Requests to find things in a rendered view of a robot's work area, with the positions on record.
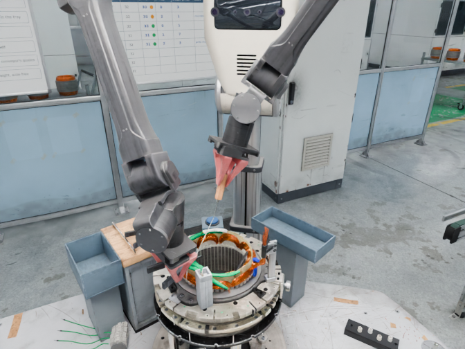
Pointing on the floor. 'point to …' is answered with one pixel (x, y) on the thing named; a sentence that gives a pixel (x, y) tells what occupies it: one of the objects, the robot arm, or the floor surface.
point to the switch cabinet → (316, 109)
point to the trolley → (453, 88)
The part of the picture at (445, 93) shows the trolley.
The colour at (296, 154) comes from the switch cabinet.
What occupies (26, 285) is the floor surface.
